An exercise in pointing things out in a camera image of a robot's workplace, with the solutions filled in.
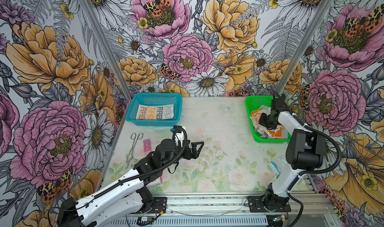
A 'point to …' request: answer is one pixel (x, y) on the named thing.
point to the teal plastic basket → (138, 99)
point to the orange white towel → (275, 132)
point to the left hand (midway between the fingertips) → (196, 146)
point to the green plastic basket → (253, 102)
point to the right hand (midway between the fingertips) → (262, 126)
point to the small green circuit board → (146, 218)
